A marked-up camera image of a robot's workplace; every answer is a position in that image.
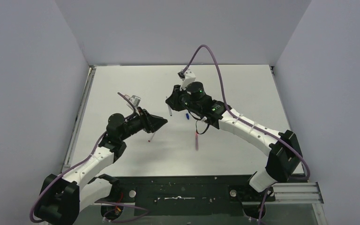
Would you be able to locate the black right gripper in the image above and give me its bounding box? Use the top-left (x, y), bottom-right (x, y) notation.
top-left (166, 84), bottom-right (201, 114)

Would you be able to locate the white blue marker pen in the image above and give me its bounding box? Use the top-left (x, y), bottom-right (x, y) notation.
top-left (167, 104), bottom-right (173, 116)

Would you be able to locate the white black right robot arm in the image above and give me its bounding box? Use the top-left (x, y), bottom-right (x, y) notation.
top-left (165, 82), bottom-right (302, 193)

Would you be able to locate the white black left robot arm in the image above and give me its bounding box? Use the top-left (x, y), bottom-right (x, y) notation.
top-left (29, 107), bottom-right (168, 225)

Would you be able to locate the pink marker pen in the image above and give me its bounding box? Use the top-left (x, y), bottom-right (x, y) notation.
top-left (195, 132), bottom-right (199, 151)

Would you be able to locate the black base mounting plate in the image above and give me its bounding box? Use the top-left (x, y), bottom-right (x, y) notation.
top-left (100, 175), bottom-right (264, 216)

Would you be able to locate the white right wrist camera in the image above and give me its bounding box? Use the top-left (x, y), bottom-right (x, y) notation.
top-left (178, 69), bottom-right (196, 91)

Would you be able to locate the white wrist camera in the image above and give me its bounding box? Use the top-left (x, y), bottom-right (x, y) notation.
top-left (178, 69), bottom-right (196, 91)
top-left (129, 95), bottom-right (141, 107)

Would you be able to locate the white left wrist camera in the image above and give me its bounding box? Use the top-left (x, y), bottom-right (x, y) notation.
top-left (129, 95), bottom-right (141, 107)

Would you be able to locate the left side aluminium rail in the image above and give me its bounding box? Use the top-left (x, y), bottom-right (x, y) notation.
top-left (61, 66), bottom-right (96, 172)

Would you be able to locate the aluminium frame rail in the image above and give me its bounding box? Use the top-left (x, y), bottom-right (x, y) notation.
top-left (45, 182), bottom-right (324, 206)

